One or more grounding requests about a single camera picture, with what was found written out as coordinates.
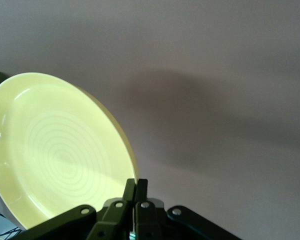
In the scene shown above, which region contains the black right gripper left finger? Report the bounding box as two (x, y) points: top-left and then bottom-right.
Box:
(17, 178), (137, 240)

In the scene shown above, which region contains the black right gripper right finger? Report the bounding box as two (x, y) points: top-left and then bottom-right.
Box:
(132, 178), (244, 240)

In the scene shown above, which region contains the yellow round plate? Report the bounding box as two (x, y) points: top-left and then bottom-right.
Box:
(0, 71), (141, 231)

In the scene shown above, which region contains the brown table cover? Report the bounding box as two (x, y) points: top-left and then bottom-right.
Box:
(0, 0), (300, 240)

